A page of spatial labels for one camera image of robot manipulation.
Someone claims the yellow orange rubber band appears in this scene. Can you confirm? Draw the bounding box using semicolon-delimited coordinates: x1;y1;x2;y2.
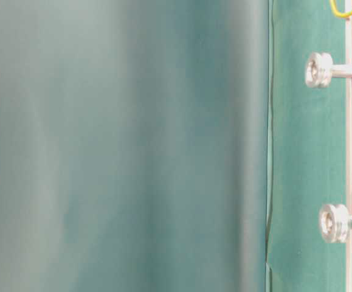
329;0;352;19

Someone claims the upper metal pulley shaft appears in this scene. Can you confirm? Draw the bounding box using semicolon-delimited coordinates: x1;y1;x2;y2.
305;52;352;88

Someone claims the metal pulley shaft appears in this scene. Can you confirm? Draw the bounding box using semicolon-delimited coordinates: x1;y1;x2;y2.
318;204;352;243
305;52;352;88

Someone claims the lower metal pulley shaft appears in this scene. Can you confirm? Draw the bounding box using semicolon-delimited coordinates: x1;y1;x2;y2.
318;204;352;243

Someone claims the green table cloth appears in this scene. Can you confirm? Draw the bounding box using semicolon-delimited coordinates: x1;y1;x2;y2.
0;1;345;291

